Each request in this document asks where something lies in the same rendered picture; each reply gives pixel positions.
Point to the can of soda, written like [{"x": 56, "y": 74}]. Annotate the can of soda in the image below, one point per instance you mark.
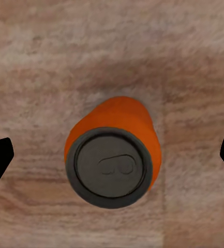
[{"x": 113, "y": 156}]

